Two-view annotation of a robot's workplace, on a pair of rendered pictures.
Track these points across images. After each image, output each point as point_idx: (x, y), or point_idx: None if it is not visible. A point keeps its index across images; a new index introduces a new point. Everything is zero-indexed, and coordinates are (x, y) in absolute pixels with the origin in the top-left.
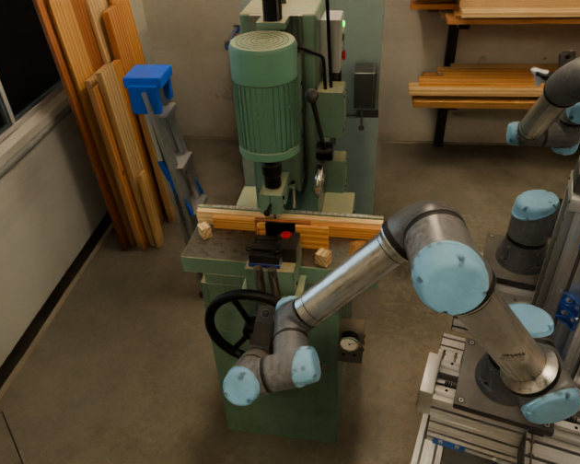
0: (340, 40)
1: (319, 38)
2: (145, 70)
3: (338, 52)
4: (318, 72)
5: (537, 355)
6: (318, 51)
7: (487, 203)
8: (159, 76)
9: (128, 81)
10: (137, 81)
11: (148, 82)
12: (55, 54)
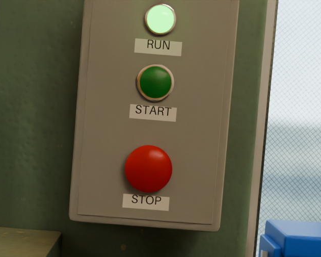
0: (83, 67)
1: (58, 51)
2: (313, 228)
3: (75, 120)
4: (11, 171)
5: None
6: (25, 89)
7: None
8: (292, 235)
9: (267, 227)
10: (271, 231)
11: (277, 237)
12: None
